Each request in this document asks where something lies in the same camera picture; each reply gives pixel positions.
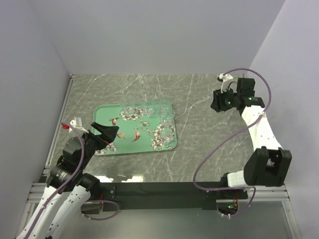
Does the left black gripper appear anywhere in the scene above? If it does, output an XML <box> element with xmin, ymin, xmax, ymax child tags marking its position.
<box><xmin>78</xmin><ymin>121</ymin><xmax>119</xmax><ymax>170</ymax></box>

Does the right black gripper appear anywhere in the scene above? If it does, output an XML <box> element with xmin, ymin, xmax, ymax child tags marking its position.
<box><xmin>210</xmin><ymin>86</ymin><xmax>240</xmax><ymax>113</ymax></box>

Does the clear glass wide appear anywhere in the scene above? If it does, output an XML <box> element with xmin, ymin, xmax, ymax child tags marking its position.
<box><xmin>142</xmin><ymin>101</ymin><xmax>156</xmax><ymax>117</ymax></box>

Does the small clear glass mid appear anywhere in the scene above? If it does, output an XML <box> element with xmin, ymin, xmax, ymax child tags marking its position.
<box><xmin>159</xmin><ymin>107</ymin><xmax>175</xmax><ymax>125</ymax></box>

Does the clear stemmed glass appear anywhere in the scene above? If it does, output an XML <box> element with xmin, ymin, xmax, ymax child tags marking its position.
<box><xmin>160</xmin><ymin>128</ymin><xmax>173</xmax><ymax>145</ymax></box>

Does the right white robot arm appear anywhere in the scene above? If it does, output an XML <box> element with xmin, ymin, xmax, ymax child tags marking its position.
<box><xmin>211</xmin><ymin>74</ymin><xmax>292</xmax><ymax>199</ymax></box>

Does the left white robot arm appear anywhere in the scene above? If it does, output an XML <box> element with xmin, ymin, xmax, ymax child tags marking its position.
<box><xmin>18</xmin><ymin>121</ymin><xmax>119</xmax><ymax>239</ymax></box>

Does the green floral bird tray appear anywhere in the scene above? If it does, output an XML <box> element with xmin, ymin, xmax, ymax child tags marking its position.
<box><xmin>93</xmin><ymin>102</ymin><xmax>177</xmax><ymax>156</ymax></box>

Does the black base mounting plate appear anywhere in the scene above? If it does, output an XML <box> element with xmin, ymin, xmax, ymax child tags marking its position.
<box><xmin>100</xmin><ymin>182</ymin><xmax>248</xmax><ymax>210</ymax></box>

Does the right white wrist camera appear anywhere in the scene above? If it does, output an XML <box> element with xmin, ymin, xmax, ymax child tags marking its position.
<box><xmin>217</xmin><ymin>73</ymin><xmax>234</xmax><ymax>93</ymax></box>

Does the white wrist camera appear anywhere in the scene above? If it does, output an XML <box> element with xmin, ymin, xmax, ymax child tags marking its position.
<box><xmin>217</xmin><ymin>73</ymin><xmax>234</xmax><ymax>93</ymax></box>
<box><xmin>61</xmin><ymin>117</ymin><xmax>88</xmax><ymax>133</ymax></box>

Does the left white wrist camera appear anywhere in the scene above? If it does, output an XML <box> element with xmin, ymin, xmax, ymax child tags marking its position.
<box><xmin>61</xmin><ymin>117</ymin><xmax>88</xmax><ymax>133</ymax></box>

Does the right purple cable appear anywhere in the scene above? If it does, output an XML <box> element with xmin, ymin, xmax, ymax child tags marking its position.
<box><xmin>193</xmin><ymin>68</ymin><xmax>272</xmax><ymax>218</ymax></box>

